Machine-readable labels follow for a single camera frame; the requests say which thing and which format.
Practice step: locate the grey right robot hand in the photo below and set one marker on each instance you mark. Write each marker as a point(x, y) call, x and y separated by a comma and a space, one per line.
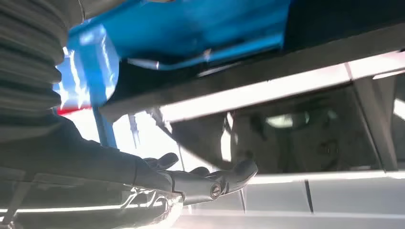
point(79, 164)

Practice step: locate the blue metal shelf rack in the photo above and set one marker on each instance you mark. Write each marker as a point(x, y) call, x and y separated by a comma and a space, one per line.
point(189, 28)

